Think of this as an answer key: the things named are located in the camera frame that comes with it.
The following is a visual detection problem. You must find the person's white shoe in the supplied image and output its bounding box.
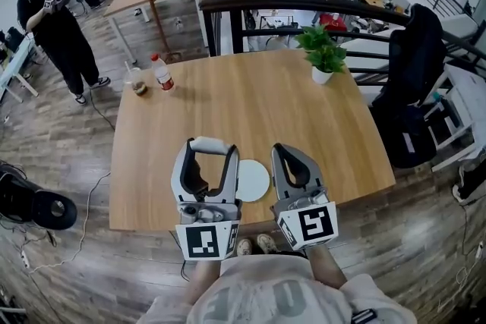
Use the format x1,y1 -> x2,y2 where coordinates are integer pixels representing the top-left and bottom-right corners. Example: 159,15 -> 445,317
235,237 -> 254,257
256,233 -> 280,254

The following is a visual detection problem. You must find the white floor cable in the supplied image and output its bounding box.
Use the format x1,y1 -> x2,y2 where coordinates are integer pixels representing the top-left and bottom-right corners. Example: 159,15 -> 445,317
28,170 -> 112,274

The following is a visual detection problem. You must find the white narrow table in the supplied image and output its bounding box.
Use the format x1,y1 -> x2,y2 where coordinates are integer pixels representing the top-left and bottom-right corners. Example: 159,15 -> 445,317
0,36 -> 39,103

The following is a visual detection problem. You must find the white round plate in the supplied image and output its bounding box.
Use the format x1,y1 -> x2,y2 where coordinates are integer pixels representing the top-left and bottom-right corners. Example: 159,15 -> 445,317
237,159 -> 271,203

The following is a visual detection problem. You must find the green plant in white pot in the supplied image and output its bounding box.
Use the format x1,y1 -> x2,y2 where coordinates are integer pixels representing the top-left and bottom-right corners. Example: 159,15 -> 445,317
294,24 -> 347,85

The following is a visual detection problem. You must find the wooden table with white legs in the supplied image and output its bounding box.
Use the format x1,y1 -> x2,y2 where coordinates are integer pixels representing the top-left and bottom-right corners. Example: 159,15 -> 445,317
109,49 -> 396,233

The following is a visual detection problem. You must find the person's left forearm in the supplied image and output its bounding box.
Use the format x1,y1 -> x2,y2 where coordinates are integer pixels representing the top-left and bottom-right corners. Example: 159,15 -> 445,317
184,260 -> 223,310

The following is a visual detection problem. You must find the black floor cable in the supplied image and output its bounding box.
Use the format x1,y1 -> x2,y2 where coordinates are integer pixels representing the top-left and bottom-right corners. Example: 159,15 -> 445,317
169,231 -> 191,282

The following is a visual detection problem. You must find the person's white printed shirt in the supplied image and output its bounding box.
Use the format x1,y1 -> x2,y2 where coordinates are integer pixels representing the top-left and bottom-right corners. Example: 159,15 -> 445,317
142,253 -> 418,324

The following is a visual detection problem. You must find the black balcony railing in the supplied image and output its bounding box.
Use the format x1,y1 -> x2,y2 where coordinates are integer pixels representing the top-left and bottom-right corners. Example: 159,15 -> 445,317
199,0 -> 486,88

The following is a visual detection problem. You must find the plastic bottle with red label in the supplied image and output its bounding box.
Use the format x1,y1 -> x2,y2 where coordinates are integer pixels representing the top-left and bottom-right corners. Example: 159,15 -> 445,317
150,53 -> 176,92

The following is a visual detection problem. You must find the person's left white shoe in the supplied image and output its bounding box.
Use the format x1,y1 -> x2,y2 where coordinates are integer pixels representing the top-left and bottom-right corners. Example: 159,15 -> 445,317
235,237 -> 254,257

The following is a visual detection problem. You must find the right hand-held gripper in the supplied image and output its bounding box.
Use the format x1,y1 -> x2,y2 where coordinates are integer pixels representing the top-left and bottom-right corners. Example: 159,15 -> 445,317
269,142 -> 339,251

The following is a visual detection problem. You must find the person's right forearm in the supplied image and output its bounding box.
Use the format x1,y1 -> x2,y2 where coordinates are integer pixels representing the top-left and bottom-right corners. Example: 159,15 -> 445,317
305,246 -> 349,291

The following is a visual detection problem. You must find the black round device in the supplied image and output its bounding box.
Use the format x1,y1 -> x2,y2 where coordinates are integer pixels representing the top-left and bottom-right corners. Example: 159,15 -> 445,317
0,161 -> 79,231

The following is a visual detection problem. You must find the clear plastic cup with straw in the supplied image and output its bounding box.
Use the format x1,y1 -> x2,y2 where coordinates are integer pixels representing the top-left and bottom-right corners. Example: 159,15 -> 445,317
124,61 -> 150,97

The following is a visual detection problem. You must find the small black striped device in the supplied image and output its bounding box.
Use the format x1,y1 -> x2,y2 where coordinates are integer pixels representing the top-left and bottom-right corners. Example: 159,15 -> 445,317
351,308 -> 377,324

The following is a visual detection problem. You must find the person's right white shoe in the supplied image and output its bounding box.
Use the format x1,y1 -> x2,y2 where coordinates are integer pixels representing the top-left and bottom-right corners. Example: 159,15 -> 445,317
256,233 -> 280,254

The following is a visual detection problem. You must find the red square object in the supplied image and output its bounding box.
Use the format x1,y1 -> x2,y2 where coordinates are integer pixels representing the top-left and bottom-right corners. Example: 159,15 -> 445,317
318,13 -> 349,31

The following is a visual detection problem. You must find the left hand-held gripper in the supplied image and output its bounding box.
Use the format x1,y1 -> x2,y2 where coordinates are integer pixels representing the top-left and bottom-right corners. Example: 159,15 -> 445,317
170,138 -> 244,262

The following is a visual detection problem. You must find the black office chair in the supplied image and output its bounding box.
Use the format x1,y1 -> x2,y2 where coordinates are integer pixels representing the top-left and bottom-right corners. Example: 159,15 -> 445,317
371,3 -> 449,170

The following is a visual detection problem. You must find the white desk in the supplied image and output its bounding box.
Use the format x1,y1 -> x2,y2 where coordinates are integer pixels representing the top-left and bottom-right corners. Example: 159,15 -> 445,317
428,64 -> 486,171

